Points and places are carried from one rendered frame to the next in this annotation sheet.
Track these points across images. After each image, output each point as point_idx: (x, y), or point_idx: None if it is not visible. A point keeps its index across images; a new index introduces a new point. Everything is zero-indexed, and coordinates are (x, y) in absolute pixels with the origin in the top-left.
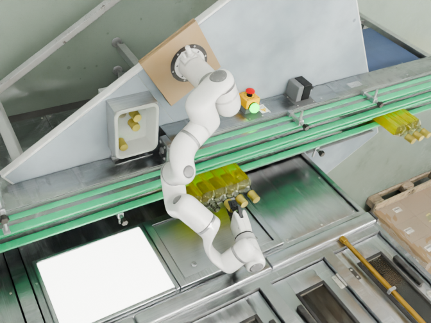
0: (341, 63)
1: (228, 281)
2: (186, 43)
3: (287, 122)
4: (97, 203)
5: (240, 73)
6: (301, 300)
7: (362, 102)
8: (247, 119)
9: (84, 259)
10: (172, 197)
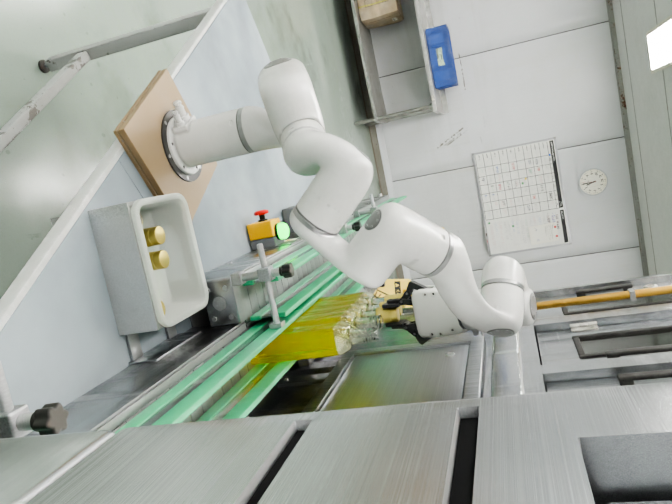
0: None
1: (508, 386)
2: (168, 105)
3: None
4: (200, 394)
5: (235, 190)
6: (596, 354)
7: (368, 216)
8: (286, 245)
9: None
10: (353, 241)
